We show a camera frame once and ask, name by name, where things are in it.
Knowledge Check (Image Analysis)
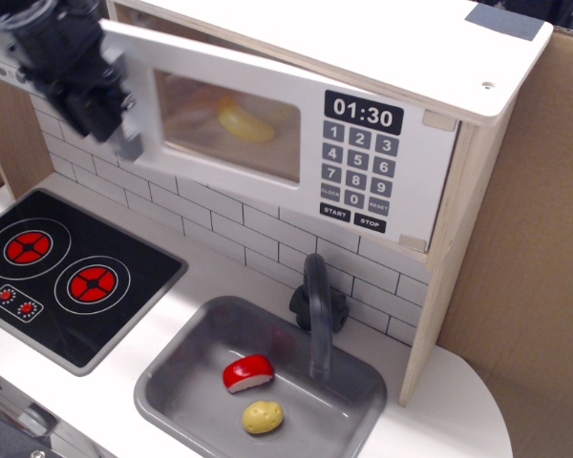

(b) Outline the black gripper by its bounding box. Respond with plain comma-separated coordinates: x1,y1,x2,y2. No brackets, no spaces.
0,1,134,142

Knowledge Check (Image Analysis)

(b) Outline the grey microwave door handle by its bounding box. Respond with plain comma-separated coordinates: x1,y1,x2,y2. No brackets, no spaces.
103,48,143,162

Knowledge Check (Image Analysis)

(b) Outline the white toy microwave door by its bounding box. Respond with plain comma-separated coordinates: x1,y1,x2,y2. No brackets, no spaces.
101,20,458,252

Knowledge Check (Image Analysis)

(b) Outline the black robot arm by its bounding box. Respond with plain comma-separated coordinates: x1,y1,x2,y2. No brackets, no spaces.
0,1,131,142

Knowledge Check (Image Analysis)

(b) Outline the white wooden microwave cabinet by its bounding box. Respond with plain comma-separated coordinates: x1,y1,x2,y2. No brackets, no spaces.
131,1,553,405

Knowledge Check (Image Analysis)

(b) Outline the yellow toy banana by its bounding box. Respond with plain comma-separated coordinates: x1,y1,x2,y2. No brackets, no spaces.
217,96,275,143

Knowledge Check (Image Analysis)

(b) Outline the black toy stove top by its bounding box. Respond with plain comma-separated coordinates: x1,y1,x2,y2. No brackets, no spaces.
0,190,187,376

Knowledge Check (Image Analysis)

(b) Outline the grey toy sink basin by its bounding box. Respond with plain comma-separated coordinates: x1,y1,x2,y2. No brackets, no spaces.
135,297,387,457

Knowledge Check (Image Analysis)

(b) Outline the grey toy faucet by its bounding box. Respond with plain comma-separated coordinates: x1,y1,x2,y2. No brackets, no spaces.
289,254,350,382

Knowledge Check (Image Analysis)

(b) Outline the red toy cheese wedge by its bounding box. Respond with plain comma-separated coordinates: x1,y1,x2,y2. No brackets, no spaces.
223,354,275,393

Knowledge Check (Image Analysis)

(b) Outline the yellow toy potato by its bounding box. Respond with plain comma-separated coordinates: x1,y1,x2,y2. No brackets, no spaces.
242,400,284,434

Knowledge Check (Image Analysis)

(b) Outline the grey tape patch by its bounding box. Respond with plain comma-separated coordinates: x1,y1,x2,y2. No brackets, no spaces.
465,3,544,41

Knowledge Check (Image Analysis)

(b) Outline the brown cardboard panel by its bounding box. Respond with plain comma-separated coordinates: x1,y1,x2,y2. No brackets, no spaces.
439,30,573,457

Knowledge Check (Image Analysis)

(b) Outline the silver oven handle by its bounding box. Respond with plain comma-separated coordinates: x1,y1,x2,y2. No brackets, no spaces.
0,383,58,438

